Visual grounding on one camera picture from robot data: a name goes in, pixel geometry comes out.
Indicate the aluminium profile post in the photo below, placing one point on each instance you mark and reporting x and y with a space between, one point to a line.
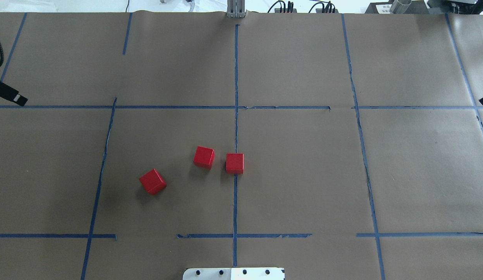
236 8

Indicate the metal cup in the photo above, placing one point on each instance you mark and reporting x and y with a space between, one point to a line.
400 6

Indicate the red block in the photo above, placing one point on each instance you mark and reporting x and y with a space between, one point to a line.
235 163
153 182
204 157

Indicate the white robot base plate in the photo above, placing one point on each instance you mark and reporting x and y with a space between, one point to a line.
250 273

